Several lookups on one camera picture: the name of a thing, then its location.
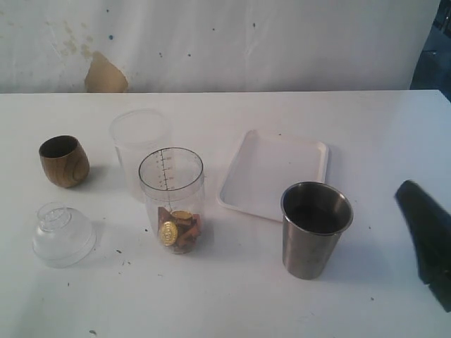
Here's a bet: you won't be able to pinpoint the stainless steel cup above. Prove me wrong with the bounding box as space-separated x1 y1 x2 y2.
280 182 353 280

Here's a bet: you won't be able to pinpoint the brown chunks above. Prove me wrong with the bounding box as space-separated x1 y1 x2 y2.
157 207 202 254

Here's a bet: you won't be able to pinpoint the brown wooden cup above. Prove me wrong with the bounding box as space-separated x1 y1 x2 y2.
39 135 90 188

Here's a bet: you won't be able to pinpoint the clear plastic shaker tumbler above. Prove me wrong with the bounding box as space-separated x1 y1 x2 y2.
138 147 204 254

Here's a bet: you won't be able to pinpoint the clear shaker lid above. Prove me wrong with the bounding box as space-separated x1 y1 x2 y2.
32 202 97 268

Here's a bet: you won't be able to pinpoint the white rectangular tray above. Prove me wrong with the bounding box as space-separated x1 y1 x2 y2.
217 130 329 222

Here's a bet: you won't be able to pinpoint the translucent plastic container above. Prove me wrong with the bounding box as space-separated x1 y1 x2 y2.
109 108 172 203

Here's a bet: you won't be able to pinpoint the white backdrop cloth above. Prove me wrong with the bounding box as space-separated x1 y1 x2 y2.
1 1 439 93

